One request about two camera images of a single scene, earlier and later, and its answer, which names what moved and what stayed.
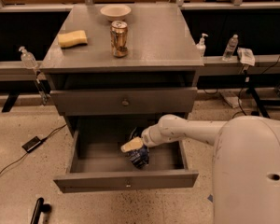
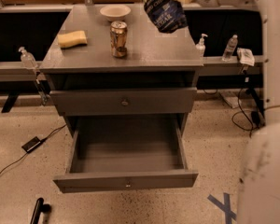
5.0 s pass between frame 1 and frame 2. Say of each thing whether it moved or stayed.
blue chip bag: moved
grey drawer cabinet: stayed
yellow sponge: stayed
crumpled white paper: stayed
